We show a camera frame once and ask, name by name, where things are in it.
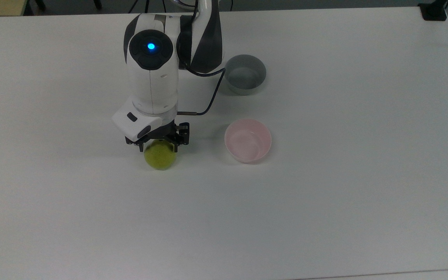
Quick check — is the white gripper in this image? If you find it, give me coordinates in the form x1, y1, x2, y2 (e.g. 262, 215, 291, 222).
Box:
112, 95, 190, 152

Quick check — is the black pole clamp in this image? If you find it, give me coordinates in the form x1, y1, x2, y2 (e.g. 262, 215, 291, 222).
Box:
418, 0, 448, 21

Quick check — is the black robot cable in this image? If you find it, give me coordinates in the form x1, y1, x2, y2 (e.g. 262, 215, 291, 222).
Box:
177, 58, 227, 116

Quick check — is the grey bowl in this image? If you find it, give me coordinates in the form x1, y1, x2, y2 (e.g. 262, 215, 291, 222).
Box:
224, 54, 267, 96

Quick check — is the pink bowl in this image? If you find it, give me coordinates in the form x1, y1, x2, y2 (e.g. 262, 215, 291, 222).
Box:
224, 119, 272, 164

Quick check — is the green pear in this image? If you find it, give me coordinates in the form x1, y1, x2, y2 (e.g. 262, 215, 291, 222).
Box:
143, 139, 177, 170

